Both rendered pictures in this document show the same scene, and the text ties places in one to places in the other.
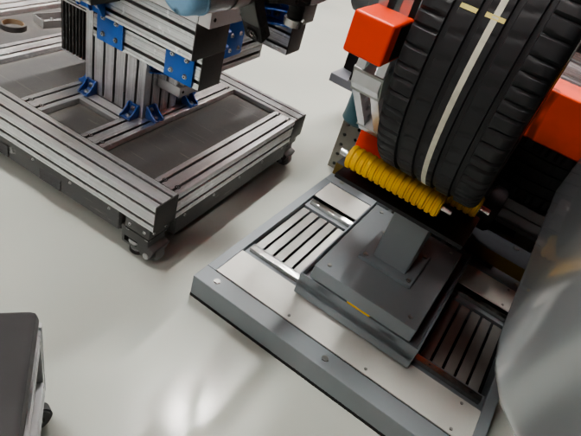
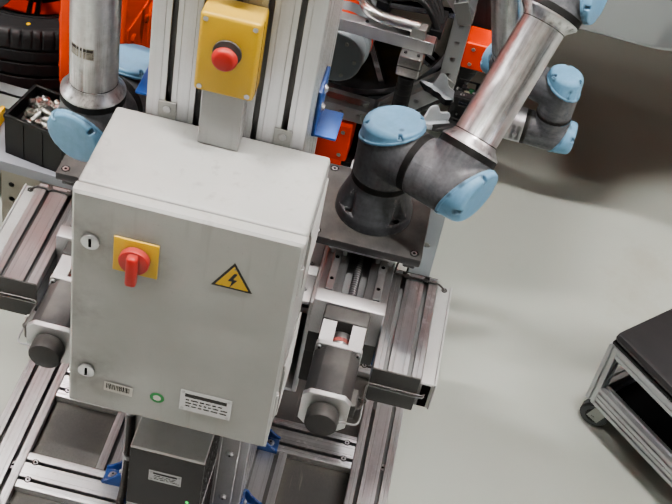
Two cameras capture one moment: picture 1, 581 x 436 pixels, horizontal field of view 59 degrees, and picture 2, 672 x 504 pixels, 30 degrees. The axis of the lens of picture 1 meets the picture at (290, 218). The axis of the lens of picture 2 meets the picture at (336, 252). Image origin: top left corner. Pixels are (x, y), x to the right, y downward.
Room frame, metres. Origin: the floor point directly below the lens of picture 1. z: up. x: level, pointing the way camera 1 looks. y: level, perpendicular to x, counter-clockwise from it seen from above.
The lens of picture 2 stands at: (1.81, 2.23, 2.43)
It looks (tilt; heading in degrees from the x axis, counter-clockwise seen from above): 43 degrees down; 253
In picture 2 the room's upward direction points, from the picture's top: 12 degrees clockwise
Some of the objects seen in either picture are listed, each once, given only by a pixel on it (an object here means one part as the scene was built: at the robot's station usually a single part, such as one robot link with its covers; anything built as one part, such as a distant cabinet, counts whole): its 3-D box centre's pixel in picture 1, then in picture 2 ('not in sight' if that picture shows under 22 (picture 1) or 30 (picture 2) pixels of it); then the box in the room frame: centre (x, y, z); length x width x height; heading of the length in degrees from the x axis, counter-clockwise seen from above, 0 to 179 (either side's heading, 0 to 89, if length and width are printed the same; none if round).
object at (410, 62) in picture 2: not in sight; (412, 56); (1.10, 0.10, 0.93); 0.09 x 0.05 x 0.05; 68
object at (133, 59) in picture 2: not in sight; (130, 84); (1.70, 0.32, 0.98); 0.13 x 0.12 x 0.14; 57
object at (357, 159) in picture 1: (394, 180); not in sight; (1.04, -0.20, 0.51); 0.29 x 0.06 x 0.06; 68
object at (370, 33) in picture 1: (378, 34); (484, 51); (0.89, -0.04, 0.85); 0.09 x 0.08 x 0.07; 158
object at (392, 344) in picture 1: (389, 272); not in sight; (1.18, -0.33, 0.13); 0.50 x 0.36 x 0.10; 158
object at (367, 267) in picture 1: (407, 234); not in sight; (1.12, -0.31, 0.32); 0.40 x 0.30 x 0.28; 158
